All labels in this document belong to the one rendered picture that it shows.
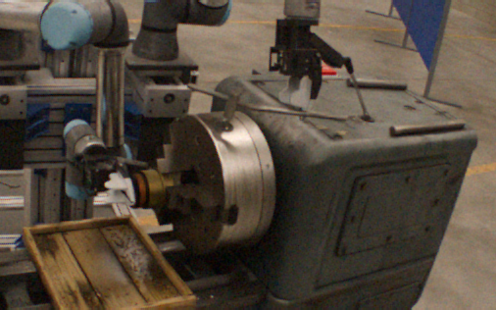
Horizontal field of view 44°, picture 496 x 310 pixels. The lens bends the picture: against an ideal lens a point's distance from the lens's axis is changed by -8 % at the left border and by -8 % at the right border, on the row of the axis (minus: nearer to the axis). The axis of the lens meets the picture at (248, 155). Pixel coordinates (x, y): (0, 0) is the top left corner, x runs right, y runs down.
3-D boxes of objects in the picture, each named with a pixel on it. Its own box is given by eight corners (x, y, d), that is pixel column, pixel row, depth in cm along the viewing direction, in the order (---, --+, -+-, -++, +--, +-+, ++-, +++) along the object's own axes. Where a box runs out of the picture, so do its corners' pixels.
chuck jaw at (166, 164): (194, 171, 151) (187, 119, 151) (204, 168, 146) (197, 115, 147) (150, 175, 145) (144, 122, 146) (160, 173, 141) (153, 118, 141)
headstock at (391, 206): (349, 180, 215) (377, 69, 199) (447, 256, 179) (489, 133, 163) (187, 202, 183) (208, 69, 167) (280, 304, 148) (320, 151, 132)
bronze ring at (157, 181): (162, 159, 146) (124, 162, 141) (179, 177, 139) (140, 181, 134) (158, 195, 149) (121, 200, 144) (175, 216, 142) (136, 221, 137)
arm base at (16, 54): (-21, 46, 185) (-19, 16, 181) (24, 45, 192) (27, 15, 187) (-21, 61, 173) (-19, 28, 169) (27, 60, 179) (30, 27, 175)
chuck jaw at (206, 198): (209, 179, 145) (236, 203, 136) (206, 199, 147) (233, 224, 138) (164, 183, 139) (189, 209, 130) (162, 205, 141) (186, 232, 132)
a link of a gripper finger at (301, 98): (282, 121, 135) (285, 77, 133) (305, 120, 138) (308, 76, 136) (291, 124, 132) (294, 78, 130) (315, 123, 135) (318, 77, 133)
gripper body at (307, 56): (267, 74, 135) (271, 16, 132) (301, 74, 139) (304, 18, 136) (289, 79, 129) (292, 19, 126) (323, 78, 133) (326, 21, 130)
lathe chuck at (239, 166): (181, 187, 170) (211, 84, 153) (237, 276, 150) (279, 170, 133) (150, 191, 166) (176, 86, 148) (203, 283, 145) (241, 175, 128)
